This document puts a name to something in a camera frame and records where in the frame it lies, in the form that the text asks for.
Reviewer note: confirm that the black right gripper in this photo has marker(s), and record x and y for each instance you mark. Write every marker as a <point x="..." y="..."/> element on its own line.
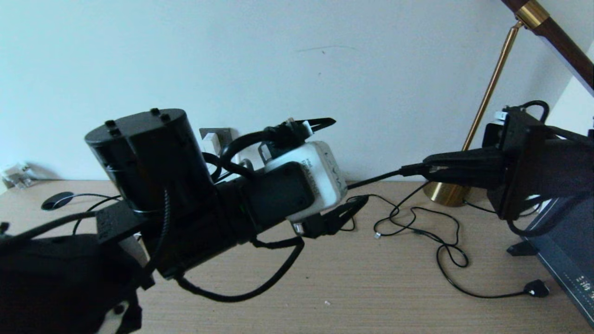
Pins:
<point x="524" y="167"/>

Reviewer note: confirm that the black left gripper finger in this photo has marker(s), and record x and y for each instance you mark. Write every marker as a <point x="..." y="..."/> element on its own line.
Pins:
<point x="352" y="206"/>

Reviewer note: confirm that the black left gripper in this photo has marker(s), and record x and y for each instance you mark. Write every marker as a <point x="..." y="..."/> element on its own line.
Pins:
<point x="209" y="222"/>

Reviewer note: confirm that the white power adapter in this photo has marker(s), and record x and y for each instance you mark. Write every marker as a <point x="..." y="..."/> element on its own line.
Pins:
<point x="211" y="142"/>

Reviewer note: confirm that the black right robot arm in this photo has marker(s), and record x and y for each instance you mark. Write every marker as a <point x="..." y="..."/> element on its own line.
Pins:
<point x="584" y="162"/>

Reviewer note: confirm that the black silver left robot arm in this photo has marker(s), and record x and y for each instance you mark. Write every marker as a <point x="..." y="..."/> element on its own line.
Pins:
<point x="148" y="157"/>

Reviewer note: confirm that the brass desk lamp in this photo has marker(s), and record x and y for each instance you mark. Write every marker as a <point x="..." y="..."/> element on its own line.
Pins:
<point x="445" y="198"/>

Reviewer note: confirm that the clear plastic wrapper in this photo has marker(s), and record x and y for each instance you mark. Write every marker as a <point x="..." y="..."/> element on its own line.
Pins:
<point x="16" y="176"/>

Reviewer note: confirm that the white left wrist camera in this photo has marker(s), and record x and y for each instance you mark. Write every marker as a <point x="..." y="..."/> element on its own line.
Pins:
<point x="325" y="181"/>

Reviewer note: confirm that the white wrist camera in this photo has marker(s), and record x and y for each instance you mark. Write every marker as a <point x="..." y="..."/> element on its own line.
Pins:
<point x="494" y="132"/>
<point x="325" y="181"/>

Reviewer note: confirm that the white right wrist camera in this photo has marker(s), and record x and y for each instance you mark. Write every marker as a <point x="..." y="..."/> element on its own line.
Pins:
<point x="494" y="132"/>

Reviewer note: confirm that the grey wall socket plate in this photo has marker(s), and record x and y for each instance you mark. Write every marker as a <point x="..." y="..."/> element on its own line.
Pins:
<point x="227" y="135"/>

